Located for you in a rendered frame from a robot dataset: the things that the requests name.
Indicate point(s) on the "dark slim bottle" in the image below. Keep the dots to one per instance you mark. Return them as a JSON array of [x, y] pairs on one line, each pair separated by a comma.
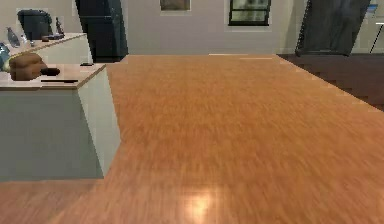
[[59, 26]]

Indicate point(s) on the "clear glass bottle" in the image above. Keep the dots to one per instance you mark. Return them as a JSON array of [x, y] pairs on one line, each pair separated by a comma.
[[13, 37]]

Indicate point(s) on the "black framed window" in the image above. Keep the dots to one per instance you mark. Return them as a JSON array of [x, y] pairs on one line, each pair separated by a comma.
[[249, 12]]

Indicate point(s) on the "small black flat object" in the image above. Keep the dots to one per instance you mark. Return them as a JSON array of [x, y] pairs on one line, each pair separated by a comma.
[[86, 64]]

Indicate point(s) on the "black fridge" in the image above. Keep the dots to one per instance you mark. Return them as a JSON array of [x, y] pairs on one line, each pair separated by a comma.
[[104, 30]]

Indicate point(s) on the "black knife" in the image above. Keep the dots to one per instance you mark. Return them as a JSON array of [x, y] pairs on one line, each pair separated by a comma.
[[59, 81]]

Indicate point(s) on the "white counter with wooden top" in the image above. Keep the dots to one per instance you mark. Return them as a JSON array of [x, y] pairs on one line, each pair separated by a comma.
[[63, 50]]

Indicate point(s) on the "white kitchen counter cabinet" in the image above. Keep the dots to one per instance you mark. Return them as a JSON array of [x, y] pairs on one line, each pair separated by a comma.
[[46, 133]]

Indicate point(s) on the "small black oval object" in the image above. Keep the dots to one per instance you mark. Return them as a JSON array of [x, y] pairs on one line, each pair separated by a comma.
[[50, 71]]

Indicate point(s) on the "dark flat pan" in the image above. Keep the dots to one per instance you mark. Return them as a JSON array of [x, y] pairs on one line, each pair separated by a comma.
[[53, 37]]

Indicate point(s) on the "dark grey room door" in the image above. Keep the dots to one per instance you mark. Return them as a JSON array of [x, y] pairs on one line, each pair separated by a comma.
[[330, 26]]

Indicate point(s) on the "brown bread loaf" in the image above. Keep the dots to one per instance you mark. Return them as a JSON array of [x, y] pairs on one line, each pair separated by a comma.
[[26, 66]]

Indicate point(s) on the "blue glass vase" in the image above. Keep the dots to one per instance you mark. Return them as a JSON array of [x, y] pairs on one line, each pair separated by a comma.
[[3, 56]]

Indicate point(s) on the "white table with black leg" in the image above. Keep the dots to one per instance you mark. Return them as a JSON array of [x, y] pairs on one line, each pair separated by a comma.
[[378, 33]]

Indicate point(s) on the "framed wall picture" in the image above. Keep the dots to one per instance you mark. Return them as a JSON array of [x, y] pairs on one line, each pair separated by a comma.
[[175, 4]]

